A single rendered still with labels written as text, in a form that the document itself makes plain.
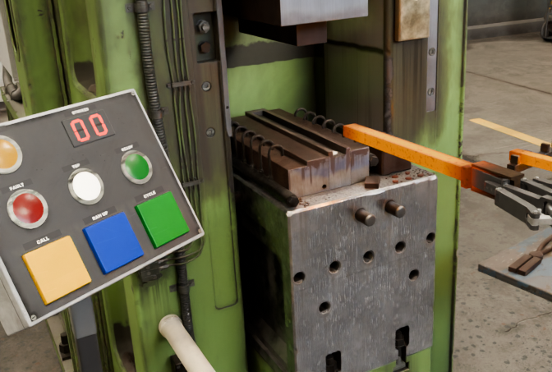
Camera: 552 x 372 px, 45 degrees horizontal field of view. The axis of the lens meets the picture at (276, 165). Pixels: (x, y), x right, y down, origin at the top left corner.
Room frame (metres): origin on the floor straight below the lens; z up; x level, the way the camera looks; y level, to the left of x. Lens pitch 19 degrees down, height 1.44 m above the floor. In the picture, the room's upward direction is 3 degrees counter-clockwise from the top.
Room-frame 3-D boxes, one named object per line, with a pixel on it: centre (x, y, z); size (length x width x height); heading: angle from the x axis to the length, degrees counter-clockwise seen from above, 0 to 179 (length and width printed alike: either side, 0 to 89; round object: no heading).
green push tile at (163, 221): (0.99, 0.19, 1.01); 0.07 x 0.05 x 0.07; 141
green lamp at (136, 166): (1.02, 0.23, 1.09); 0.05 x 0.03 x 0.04; 116
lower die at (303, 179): (1.51, -0.02, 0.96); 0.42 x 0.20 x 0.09; 26
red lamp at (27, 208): (0.87, 0.35, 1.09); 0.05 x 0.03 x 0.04; 116
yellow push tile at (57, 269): (0.84, 0.32, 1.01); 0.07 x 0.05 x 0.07; 141
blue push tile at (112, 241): (0.92, 0.25, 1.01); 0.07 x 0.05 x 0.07; 141
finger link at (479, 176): (0.93, -0.32, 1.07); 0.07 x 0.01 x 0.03; 27
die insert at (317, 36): (1.55, -0.03, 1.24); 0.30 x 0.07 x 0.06; 26
